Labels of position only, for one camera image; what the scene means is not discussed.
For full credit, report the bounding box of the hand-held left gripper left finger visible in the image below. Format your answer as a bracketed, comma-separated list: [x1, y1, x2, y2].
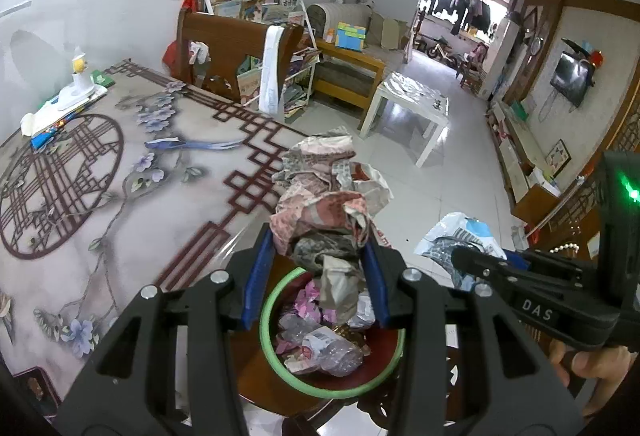
[55, 222, 276, 436]

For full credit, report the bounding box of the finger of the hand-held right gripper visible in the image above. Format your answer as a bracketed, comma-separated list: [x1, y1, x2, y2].
[450, 246, 521, 297]
[502, 248, 601, 281]

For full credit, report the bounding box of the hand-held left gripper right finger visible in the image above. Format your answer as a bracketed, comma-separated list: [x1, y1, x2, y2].
[361, 236, 586, 436]

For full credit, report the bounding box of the silver blue wrapper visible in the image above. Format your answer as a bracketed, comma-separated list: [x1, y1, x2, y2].
[413, 211, 509, 289]

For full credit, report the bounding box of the pink snack bag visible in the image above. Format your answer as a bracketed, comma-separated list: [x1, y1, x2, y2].
[277, 280, 337, 358]

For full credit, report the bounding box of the red bin with green rim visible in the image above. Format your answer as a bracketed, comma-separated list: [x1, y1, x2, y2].
[259, 265, 406, 400]

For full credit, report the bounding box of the patterned paper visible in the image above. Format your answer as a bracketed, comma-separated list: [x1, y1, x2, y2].
[269, 128, 394, 325]

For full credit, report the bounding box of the person's right hand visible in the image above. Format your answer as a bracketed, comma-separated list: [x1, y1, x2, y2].
[547, 343, 637, 418]

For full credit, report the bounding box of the crushed clear plastic bottle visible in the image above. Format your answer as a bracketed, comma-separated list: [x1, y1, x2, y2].
[279, 325, 369, 377]

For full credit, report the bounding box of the low television cabinet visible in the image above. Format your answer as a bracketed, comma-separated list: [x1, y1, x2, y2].
[487, 100, 564, 227]

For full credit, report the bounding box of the colourful tangram picture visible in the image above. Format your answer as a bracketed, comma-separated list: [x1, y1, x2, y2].
[544, 139, 572, 167]

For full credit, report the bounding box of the white side table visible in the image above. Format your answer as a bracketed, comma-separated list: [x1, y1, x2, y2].
[358, 71, 450, 167]

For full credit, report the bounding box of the small wooden chair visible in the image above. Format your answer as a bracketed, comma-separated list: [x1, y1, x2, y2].
[454, 40, 489, 90]

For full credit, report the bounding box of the tall white cabinet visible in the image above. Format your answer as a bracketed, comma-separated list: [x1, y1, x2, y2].
[479, 10, 524, 100]

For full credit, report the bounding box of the white cloth strip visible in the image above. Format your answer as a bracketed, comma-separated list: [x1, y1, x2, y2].
[258, 24, 286, 115]

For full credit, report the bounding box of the wooden bench sofa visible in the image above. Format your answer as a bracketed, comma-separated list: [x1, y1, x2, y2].
[312, 40, 386, 113]

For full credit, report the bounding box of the child's balance bicycle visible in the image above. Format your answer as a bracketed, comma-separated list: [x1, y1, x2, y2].
[427, 38, 459, 67]

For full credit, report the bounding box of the white book rack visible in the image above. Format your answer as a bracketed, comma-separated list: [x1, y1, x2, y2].
[192, 0, 322, 117]

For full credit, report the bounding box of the brown wooden chair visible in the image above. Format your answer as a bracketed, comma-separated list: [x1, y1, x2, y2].
[175, 10, 305, 115]

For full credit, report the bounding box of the red cloth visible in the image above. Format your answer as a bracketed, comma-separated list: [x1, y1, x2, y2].
[162, 0, 237, 69]

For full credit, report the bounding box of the colourful block toy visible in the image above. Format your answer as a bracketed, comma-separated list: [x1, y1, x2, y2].
[334, 21, 369, 52]

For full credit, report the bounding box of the green book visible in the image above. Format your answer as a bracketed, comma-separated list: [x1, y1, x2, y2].
[88, 69, 117, 90]

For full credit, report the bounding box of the sofa cushion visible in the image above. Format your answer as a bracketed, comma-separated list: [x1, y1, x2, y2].
[369, 12, 409, 49]

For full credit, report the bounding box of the row of hanging clothes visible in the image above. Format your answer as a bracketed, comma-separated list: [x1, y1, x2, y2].
[422, 0, 502, 37]

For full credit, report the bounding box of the blue picture book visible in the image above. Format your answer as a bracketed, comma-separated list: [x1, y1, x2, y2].
[29, 113, 77, 149]

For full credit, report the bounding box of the white desk lamp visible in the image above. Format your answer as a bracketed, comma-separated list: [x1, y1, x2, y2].
[0, 0, 99, 113]

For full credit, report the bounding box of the covered sofa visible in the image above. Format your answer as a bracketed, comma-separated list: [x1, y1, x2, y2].
[305, 0, 417, 52]

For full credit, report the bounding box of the children's book rack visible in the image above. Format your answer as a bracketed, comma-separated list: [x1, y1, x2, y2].
[210, 0, 321, 117]

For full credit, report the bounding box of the wall television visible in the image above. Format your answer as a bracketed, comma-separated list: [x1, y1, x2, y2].
[549, 50, 592, 109]

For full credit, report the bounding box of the red black wall ornament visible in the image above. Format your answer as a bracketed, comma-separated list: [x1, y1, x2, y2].
[559, 38, 606, 72]

